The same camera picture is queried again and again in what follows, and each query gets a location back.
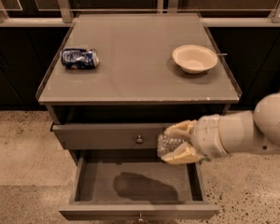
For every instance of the grey open middle drawer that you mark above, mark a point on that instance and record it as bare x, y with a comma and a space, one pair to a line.
121, 184

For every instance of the white paper bowl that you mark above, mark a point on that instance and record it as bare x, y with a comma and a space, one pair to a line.
194, 59

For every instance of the metal railing frame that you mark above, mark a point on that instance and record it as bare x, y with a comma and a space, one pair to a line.
212, 13

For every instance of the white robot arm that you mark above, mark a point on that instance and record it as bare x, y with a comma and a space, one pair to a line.
254, 131

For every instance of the crushed blue soda can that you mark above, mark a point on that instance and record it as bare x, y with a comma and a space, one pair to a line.
79, 58

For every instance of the clear plastic water bottle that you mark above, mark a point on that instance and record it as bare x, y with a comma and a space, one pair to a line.
168, 143

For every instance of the round top drawer knob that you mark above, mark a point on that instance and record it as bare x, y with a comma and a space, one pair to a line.
139, 140

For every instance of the grey wooden drawer cabinet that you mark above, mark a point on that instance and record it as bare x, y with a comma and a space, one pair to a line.
137, 80

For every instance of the grey top drawer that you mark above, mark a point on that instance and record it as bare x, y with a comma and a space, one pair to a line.
82, 136

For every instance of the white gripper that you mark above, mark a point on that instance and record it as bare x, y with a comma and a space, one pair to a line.
205, 135

